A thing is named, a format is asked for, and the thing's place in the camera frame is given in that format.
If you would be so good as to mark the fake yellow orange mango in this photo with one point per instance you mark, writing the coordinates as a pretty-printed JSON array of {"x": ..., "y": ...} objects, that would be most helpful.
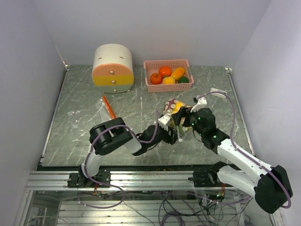
[{"x": 178, "y": 73}]

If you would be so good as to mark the fake dark green avocado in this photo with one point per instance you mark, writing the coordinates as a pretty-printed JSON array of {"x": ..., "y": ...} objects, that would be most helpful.
[{"x": 183, "y": 79}]

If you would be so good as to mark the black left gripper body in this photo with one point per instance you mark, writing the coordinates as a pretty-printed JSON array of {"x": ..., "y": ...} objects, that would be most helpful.
[{"x": 168, "y": 138}]

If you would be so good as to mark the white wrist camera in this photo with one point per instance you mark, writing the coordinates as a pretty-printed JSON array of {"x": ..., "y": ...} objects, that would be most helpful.
[
  {"x": 164, "y": 122},
  {"x": 200, "y": 102}
]

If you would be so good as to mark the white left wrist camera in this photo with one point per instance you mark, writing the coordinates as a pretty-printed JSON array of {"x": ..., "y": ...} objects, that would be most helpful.
[{"x": 164, "y": 122}]

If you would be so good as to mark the clear red-zip bag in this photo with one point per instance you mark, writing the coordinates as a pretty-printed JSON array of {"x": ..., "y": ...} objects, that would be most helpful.
[{"x": 81, "y": 121}]

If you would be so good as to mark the white plastic clip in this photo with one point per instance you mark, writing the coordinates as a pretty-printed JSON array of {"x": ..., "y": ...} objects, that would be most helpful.
[{"x": 218, "y": 93}]

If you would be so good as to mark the fake red orange tomato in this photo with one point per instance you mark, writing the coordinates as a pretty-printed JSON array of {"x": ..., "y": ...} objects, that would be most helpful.
[{"x": 156, "y": 79}]

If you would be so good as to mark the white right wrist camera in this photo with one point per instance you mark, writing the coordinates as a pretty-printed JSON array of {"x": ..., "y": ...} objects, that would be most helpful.
[{"x": 200, "y": 102}]

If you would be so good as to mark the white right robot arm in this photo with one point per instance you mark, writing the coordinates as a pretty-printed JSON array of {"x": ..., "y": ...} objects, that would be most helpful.
[{"x": 268, "y": 185}]

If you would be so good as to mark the fake yellow peach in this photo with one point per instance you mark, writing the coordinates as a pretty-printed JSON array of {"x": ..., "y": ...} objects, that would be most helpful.
[{"x": 168, "y": 80}]

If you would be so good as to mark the aluminium rail frame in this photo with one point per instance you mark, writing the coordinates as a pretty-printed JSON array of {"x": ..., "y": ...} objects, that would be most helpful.
[{"x": 138, "y": 196}]

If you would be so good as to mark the fake yellow lemon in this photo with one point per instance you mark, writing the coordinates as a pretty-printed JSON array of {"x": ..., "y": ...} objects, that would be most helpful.
[{"x": 176, "y": 105}]

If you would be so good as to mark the round pastel mini drawer cabinet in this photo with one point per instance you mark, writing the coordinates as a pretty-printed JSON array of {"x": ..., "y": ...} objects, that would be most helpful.
[{"x": 113, "y": 68}]

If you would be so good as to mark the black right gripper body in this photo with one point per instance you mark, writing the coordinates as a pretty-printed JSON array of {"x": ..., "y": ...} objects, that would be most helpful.
[{"x": 191, "y": 119}]

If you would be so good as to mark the pink perforated plastic basket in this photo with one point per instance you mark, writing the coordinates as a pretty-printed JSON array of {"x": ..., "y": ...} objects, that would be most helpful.
[{"x": 151, "y": 67}]

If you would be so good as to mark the clear white-slider zip bag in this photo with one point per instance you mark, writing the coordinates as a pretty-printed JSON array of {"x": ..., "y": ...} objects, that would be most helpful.
[{"x": 181, "y": 130}]

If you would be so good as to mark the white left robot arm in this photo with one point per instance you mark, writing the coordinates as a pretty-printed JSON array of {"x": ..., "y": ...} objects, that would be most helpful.
[{"x": 111, "y": 135}]

